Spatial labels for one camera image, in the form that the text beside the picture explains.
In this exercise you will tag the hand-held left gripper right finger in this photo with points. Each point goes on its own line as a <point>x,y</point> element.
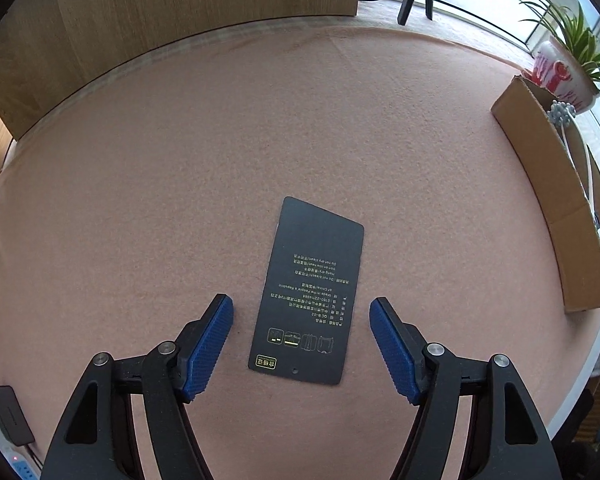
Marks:
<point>395,350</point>

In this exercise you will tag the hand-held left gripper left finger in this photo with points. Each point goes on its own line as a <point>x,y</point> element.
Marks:
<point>205,350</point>

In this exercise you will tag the dark grey printed card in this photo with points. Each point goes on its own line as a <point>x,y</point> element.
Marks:
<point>310,230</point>

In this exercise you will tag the cardboard box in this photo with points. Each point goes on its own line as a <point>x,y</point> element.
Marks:
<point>540,170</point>

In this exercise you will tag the small black power adapter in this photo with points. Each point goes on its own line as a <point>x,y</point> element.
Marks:
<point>10,415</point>

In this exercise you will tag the pink felt table mat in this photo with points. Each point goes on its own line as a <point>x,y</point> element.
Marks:
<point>230,135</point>

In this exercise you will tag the white power strip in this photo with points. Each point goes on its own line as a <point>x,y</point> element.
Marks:
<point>20,467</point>

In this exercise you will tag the spider plant in red-white pot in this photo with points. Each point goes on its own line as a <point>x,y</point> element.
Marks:
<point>565,77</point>

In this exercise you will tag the large wooden board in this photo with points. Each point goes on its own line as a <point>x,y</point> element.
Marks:
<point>155,10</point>

